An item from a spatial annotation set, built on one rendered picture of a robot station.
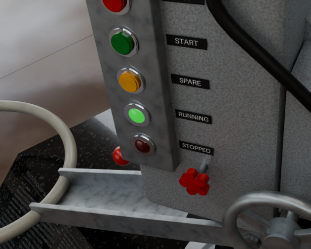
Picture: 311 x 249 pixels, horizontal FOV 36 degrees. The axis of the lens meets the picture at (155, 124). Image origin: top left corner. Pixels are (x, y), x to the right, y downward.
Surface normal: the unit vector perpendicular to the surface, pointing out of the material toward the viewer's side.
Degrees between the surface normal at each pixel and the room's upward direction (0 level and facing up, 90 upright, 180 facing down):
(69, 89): 0
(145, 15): 90
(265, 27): 90
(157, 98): 90
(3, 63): 0
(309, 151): 90
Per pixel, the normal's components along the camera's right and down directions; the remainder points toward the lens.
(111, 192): -0.36, -0.79
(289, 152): -0.43, 0.62
